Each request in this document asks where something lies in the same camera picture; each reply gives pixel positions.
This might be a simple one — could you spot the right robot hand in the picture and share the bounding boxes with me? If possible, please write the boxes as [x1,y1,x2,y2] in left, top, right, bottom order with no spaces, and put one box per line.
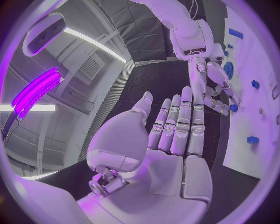
[187,58,241,116]

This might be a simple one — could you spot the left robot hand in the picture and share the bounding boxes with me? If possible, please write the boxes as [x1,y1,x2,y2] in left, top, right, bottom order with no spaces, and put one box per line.
[76,86,214,224]

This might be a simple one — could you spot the white task board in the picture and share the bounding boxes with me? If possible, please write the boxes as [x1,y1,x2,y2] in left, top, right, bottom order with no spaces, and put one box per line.
[222,4,280,179]

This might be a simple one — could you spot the blue gear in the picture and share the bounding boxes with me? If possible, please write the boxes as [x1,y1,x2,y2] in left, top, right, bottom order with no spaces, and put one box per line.
[223,61,235,80]

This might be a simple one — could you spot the blue long block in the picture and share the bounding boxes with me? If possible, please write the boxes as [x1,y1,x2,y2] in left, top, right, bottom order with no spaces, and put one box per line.
[228,28,245,39]

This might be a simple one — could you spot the glowing light bar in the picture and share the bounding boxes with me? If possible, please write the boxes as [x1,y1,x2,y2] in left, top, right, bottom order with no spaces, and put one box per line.
[10,67,65,122]

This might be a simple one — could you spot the white oblong sensor pod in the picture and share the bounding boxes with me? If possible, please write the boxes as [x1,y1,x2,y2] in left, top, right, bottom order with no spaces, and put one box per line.
[22,12,67,57]

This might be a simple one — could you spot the white cable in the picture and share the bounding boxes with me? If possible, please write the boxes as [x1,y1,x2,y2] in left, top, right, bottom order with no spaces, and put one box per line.
[189,0,198,20]

